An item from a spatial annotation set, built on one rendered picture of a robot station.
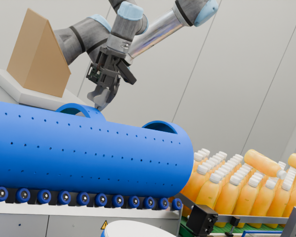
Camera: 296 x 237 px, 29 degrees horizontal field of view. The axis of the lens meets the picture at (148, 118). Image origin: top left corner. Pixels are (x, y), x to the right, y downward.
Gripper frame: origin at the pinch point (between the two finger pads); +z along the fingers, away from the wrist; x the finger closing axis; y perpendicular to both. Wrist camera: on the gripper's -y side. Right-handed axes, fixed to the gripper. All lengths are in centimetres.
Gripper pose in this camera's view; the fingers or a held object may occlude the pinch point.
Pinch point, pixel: (99, 109)
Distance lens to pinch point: 189.8
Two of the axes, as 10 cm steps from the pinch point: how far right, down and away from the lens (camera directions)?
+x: 6.1, 3.8, -6.9
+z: -3.6, 9.2, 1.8
